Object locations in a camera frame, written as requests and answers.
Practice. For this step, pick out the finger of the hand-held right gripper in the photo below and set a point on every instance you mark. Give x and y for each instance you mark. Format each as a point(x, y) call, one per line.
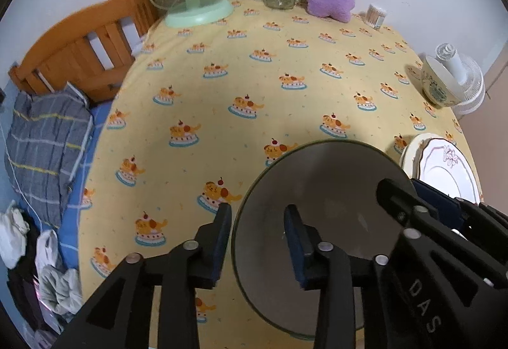
point(440, 200)
point(397, 196)

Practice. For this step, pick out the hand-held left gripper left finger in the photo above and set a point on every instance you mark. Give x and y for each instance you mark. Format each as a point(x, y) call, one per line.
point(220, 249)

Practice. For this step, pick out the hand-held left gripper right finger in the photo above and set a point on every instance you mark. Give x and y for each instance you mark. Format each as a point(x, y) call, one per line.
point(295, 253)

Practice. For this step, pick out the white plate with maroon rim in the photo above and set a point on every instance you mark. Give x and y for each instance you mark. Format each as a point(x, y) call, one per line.
point(440, 178)

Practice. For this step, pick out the grey round plate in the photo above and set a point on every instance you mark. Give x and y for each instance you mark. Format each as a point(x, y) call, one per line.
point(337, 182)

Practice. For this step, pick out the beige door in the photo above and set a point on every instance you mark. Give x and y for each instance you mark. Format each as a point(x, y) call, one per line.
point(490, 126)

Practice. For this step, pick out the white floor fan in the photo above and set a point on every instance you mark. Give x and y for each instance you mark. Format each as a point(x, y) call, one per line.
point(470, 89)

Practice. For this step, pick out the large floral ceramic bowl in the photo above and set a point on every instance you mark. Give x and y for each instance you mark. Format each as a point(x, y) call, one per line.
point(434, 85)

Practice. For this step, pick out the yellow printed tablecloth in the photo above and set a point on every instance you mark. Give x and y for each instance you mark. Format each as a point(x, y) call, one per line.
point(222, 95)

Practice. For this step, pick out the blue bedsheet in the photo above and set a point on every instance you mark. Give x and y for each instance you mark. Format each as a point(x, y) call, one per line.
point(85, 158)

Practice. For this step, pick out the pile of clothes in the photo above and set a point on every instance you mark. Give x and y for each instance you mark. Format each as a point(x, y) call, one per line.
point(47, 277)

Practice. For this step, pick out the cotton swab container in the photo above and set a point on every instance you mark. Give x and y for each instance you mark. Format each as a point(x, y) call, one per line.
point(376, 17)

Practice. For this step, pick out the grey plaid blanket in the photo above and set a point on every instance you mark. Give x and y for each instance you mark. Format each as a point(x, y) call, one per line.
point(47, 142)

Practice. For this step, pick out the orange wooden headboard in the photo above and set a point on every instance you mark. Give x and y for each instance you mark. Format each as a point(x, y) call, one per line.
point(75, 51)

